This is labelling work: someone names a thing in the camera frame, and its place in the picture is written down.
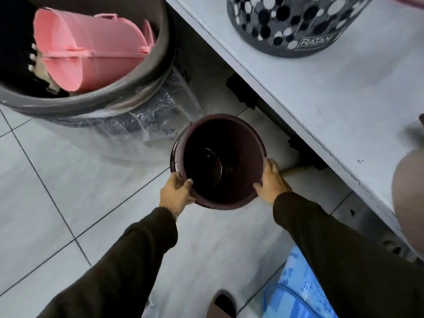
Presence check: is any silver bracelet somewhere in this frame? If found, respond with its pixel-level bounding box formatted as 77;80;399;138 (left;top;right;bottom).
158;205;178;222

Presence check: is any dark maroon plastic bucket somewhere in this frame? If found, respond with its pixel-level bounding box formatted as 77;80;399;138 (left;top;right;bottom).
170;114;267;210

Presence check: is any person's brown shoe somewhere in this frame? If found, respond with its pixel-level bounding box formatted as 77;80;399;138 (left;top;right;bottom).
206;290;238;318

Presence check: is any grey dotted laundry basket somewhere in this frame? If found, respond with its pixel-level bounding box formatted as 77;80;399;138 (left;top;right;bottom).
227;0;376;58

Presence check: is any person's left forearm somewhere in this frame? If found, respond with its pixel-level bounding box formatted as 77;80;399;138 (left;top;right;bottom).
36;207;179;318

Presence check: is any pink plastic bucket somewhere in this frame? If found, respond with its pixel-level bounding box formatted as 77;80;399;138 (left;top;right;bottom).
33;7;157;93

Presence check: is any blue patterned plastic bag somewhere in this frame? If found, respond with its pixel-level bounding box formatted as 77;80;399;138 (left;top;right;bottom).
262;246;338;318

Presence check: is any beige plastic container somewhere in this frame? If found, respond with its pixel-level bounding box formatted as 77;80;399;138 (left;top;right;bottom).
392;147;424;259

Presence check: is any clear plastic wrap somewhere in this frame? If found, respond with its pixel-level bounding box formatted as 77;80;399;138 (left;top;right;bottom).
76;68;203;143

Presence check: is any white shelf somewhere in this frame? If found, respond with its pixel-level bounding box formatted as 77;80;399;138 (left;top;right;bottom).
162;0;424;255

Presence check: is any person's left hand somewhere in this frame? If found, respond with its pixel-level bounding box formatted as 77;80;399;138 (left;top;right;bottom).
159;172;196;216

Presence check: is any person's right forearm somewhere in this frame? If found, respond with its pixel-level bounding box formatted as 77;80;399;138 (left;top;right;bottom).
273;192;424;318

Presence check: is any person's right hand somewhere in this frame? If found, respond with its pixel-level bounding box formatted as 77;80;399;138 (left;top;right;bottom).
253;158;292;205

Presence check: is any large grey plastic bin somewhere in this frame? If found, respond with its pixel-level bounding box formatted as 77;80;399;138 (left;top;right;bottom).
0;0;186;163

